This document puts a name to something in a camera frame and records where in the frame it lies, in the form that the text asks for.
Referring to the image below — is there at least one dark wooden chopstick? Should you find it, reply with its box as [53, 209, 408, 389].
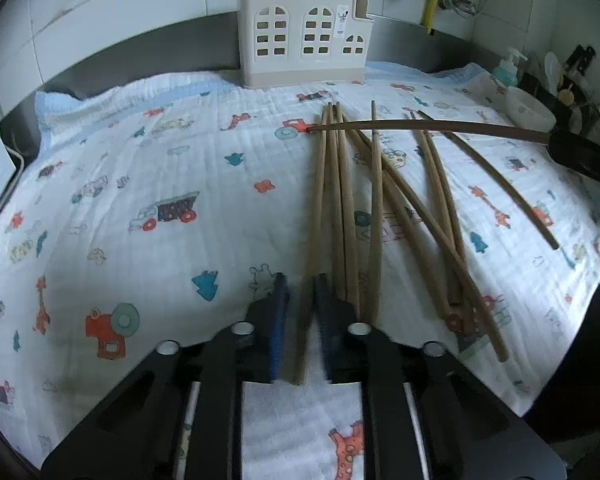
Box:
[306, 119, 550, 145]

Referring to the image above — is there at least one white ceramic bowl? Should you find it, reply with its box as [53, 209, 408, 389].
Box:
[505, 87, 556, 133]

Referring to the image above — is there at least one teal soap dispenser bottle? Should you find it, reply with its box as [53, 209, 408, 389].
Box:
[492, 47, 528, 87]

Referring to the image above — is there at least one white printed cloth mat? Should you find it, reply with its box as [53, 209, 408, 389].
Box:
[0, 64, 600, 466]

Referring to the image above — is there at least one white house-shaped utensil holder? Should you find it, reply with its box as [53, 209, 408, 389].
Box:
[237, 0, 374, 89]

